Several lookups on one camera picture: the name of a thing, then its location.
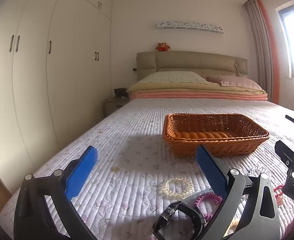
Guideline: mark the black wrist watch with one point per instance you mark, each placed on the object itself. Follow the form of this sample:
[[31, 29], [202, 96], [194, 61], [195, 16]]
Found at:
[[194, 216]]

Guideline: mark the white floral pillow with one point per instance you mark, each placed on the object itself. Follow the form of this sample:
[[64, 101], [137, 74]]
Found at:
[[172, 77]]

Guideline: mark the pink pillow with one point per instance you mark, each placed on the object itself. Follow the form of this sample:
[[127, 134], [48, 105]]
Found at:
[[234, 81]]

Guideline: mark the orange plush toy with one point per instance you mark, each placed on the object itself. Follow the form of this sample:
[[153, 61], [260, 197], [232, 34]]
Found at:
[[162, 47]]

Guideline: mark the beige nightstand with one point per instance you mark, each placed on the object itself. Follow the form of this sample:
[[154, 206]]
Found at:
[[114, 106]]

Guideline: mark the folded yellow and pink blankets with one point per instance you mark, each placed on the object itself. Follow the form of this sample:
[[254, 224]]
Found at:
[[187, 87]]

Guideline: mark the brown wicker basket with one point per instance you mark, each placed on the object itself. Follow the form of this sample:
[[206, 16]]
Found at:
[[187, 140]]

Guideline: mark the striped curtain orange edge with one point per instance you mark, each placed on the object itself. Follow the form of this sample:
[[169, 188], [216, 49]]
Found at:
[[262, 55]]

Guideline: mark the white wardrobe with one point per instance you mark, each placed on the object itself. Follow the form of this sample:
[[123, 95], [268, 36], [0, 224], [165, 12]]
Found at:
[[61, 80]]

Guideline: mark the clear crystal hair clip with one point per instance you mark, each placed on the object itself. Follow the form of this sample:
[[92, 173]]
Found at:
[[255, 171]]

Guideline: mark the red heart hair clip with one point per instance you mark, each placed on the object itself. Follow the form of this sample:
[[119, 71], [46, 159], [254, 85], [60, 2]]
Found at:
[[278, 192]]

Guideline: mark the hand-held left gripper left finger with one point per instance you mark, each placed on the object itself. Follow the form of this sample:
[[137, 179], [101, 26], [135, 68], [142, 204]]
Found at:
[[83, 170]]

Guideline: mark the white carved wall shelf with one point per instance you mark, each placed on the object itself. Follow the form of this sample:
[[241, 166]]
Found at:
[[189, 26]]

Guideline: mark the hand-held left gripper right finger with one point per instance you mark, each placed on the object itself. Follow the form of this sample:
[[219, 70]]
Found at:
[[212, 172]]

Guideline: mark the white floral quilted bedspread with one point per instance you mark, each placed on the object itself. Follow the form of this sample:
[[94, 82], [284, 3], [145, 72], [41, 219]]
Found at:
[[137, 130]]

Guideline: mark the beige padded headboard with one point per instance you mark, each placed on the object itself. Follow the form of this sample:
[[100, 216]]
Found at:
[[187, 61]]

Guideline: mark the dark box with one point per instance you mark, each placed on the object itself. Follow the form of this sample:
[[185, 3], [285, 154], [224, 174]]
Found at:
[[120, 92]]

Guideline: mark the folded pink blanket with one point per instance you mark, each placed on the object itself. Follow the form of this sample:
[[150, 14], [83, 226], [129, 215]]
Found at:
[[187, 96]]

